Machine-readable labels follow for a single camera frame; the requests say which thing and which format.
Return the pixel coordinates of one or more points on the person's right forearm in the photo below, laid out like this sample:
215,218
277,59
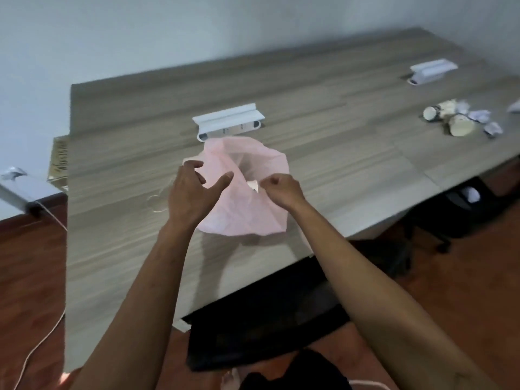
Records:
390,316

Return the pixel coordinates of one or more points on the person's left hand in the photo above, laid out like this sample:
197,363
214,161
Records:
185,201

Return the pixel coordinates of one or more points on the white desk socket box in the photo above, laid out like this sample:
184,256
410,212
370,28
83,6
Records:
228,122
431,71

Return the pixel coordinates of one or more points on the pink plastic bag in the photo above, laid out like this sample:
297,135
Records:
243,174

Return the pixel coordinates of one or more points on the brown cardboard box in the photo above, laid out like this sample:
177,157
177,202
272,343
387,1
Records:
58,158

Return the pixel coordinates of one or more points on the black office chair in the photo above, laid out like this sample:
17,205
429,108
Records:
264,316
455,211

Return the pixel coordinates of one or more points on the large beige paper cup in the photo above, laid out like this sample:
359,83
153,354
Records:
461,125

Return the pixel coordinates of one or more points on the crumpled white paper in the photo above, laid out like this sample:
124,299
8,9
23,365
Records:
493,129
515,105
463,106
479,115

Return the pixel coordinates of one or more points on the person's right fingers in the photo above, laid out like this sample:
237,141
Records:
271,184

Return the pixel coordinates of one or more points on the paper cup with dark rim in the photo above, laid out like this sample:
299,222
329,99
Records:
430,113

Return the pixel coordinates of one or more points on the crumpled beige paper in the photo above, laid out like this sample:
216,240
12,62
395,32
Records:
447,107

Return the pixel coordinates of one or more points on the person's right hand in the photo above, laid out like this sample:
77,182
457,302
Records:
284,192

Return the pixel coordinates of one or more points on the wooden table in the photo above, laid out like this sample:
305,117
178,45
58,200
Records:
317,158

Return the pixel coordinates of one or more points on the person's black clothing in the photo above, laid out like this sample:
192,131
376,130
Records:
294,373

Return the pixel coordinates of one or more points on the person's left thumb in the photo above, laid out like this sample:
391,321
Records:
221,184

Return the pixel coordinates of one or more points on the person's foot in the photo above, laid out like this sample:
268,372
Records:
230,380

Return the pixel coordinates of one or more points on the white power adapter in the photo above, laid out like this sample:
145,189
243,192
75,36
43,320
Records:
22,190

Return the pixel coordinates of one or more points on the person's left forearm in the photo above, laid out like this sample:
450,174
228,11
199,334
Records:
138,316

